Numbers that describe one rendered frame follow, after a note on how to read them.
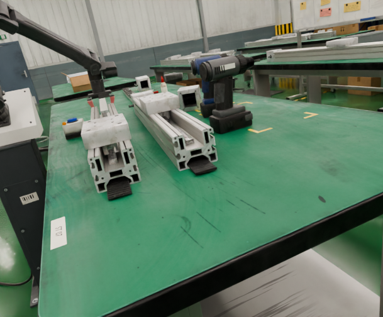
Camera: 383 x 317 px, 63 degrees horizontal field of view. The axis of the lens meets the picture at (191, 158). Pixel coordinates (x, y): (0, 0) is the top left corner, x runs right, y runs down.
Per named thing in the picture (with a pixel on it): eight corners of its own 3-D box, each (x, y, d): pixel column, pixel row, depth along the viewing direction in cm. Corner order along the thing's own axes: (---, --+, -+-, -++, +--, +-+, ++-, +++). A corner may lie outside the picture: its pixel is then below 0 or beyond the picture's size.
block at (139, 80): (135, 91, 244) (132, 79, 241) (149, 88, 247) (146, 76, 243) (136, 92, 235) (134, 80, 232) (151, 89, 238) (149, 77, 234)
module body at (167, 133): (136, 116, 148) (133, 98, 145) (157, 111, 150) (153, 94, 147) (178, 171, 74) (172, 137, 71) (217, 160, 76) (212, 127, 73)
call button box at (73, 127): (67, 135, 134) (63, 121, 132) (90, 130, 136) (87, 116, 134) (66, 139, 126) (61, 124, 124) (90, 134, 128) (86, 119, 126)
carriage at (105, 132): (89, 144, 89) (82, 121, 87) (127, 135, 92) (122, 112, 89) (88, 161, 75) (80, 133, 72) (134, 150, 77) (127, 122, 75)
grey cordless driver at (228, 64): (207, 131, 102) (195, 62, 95) (258, 116, 108) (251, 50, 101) (217, 136, 96) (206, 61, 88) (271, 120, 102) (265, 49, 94)
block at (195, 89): (178, 108, 148) (174, 88, 144) (202, 104, 146) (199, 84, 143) (175, 113, 138) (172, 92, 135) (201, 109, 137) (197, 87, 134)
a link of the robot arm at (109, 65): (85, 51, 135) (90, 65, 131) (111, 47, 139) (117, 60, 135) (88, 72, 145) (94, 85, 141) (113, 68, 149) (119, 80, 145)
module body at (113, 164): (96, 125, 144) (90, 107, 141) (117, 121, 146) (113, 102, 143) (97, 193, 70) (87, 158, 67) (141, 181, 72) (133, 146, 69)
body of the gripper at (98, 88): (112, 94, 143) (107, 78, 140) (88, 99, 140) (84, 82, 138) (111, 93, 149) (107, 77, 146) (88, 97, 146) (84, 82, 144)
